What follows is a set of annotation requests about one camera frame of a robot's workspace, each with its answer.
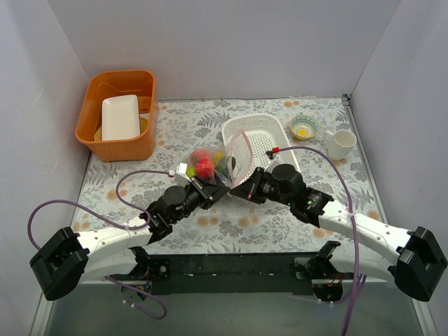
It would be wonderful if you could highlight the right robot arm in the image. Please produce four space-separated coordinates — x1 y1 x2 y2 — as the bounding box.
230 164 447 302

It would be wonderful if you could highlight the white rectangular plate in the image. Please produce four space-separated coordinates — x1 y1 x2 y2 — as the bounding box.
101 94 140 141

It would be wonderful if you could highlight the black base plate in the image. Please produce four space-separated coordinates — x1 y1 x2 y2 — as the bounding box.
108 252 360 295

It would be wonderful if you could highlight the yellow starfruit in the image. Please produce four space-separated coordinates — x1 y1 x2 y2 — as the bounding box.
212 151 226 165

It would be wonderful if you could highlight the white perforated fruit basket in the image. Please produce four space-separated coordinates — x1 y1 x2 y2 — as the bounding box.
221 113 300 183

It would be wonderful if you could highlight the dark green avocado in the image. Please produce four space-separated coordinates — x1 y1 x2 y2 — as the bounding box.
216 157 236 175

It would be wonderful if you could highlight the green apple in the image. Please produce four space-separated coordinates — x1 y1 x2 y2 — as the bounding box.
186 166 196 178

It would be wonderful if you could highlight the white mug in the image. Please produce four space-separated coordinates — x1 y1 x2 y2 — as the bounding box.
323 129 357 161

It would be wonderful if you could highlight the clear zip top bag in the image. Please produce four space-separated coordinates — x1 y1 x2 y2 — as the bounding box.
176 129 253 189

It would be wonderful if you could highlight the pink peach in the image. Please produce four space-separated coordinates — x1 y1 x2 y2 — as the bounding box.
190 148 211 162

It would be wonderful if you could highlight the orange plastic tub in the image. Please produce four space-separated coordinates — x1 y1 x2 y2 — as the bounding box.
75 69 158 162

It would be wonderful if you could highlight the aluminium frame rail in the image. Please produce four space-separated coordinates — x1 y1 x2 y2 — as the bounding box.
31 259 436 335

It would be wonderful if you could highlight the floral table mat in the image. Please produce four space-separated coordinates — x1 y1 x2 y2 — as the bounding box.
72 97 383 254

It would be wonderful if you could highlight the red strawberry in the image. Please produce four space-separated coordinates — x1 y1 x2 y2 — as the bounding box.
195 157 215 179

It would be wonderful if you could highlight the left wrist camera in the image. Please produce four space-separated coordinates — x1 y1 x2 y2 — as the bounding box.
168 162 191 187

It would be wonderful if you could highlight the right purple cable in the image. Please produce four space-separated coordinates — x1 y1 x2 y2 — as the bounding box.
276 146 368 335

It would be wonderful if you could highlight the patterned small bowl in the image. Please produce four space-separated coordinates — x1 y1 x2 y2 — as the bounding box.
289 113 319 140

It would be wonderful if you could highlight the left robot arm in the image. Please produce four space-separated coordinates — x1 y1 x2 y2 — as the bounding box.
30 178 230 301

